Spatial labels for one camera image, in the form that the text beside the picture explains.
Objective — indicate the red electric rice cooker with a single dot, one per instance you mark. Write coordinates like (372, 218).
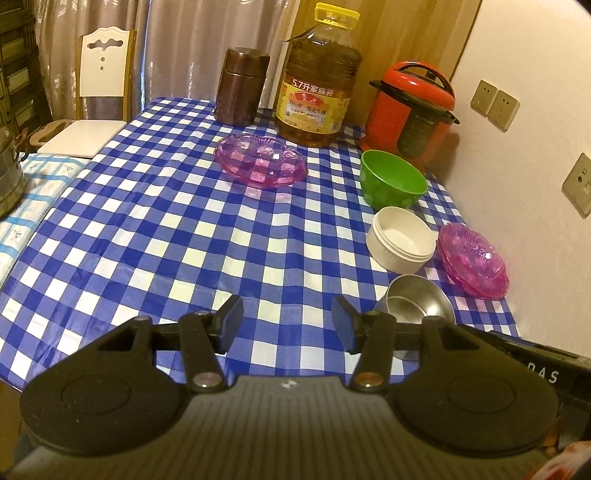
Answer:
(401, 115)

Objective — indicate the large cooking oil bottle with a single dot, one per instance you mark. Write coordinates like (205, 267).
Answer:
(316, 92)

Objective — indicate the blue white checkered tablecloth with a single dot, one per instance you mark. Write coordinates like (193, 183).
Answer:
(161, 230)

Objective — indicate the large purple glass plate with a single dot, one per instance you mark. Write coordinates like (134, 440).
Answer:
(261, 159)

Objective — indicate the brown metal canister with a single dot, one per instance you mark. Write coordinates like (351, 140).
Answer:
(240, 87)

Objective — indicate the wooden wall panel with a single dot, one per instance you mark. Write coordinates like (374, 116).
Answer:
(406, 32)

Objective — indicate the dark wooden shelf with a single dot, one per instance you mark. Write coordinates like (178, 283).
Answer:
(18, 69)

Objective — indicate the light blue patterned cloth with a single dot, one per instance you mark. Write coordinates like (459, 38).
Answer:
(41, 184)

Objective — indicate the small pink glass plate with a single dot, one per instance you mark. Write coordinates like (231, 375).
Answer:
(490, 292)
(468, 254)

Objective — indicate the white wooden chair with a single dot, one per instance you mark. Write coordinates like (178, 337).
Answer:
(104, 69)

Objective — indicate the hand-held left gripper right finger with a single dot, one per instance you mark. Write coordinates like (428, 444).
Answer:
(344, 323)

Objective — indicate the green plastic bowl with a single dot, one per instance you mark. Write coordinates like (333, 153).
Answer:
(392, 177)

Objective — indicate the white plastic bowl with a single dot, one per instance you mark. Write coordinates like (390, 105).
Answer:
(401, 240)

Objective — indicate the metal pot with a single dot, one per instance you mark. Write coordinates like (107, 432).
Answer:
(9, 175)

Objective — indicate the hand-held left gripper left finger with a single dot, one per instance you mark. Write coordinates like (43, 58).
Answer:
(233, 321)

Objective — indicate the stainless steel bowl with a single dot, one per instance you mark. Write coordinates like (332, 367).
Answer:
(415, 300)

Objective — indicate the reddish cloth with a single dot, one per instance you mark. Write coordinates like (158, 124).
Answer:
(572, 464)

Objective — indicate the beige wall socket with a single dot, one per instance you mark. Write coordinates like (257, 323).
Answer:
(484, 97)
(579, 184)
(504, 110)

